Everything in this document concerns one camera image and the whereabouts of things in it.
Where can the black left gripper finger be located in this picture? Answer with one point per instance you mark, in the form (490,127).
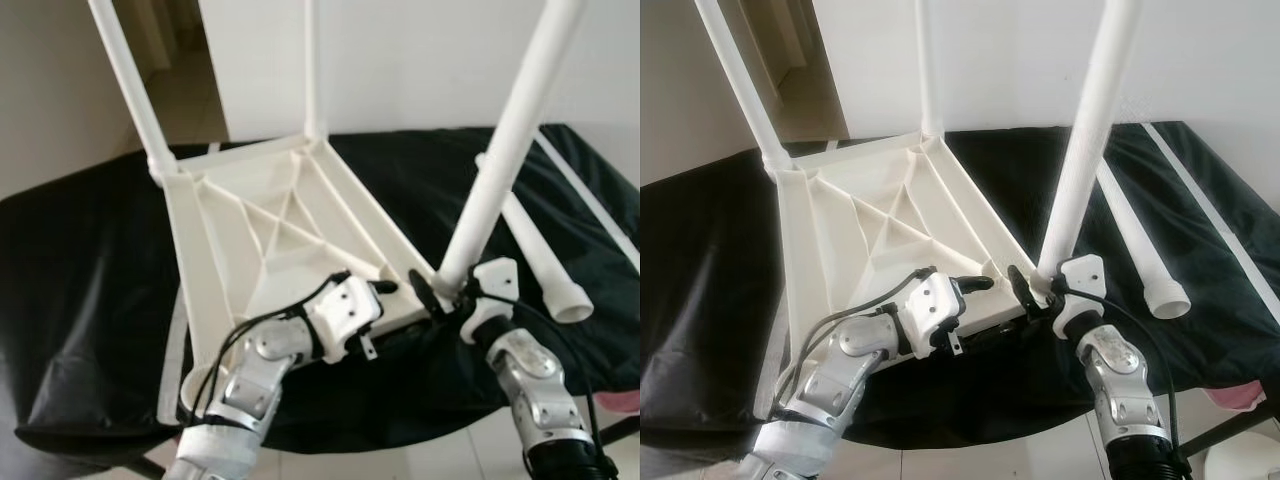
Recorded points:
(975,284)
(385,287)

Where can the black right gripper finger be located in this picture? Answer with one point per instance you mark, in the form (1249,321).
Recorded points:
(1021,285)
(426,290)

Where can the white plastic table top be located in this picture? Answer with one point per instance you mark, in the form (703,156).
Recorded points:
(840,260)
(230,260)

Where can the pink object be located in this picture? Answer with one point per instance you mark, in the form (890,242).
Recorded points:
(622,402)
(1240,397)

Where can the black metal rod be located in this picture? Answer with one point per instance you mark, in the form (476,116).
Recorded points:
(1235,428)
(618,428)

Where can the black cloth table cover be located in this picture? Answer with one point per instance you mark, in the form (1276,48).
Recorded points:
(90,300)
(700,300)

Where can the black metal table leg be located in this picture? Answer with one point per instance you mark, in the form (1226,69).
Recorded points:
(145,467)

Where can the white round base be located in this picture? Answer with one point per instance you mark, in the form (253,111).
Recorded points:
(1245,465)

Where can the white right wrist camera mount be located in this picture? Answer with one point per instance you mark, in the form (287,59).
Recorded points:
(492,290)
(1080,285)

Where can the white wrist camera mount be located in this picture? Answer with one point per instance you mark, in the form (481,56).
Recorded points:
(1080,285)
(492,290)
(345,310)
(930,305)

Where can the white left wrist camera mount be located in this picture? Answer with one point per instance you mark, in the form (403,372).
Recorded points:
(930,305)
(345,310)

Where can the beige door frame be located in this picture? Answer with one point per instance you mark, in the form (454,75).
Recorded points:
(790,40)
(160,40)

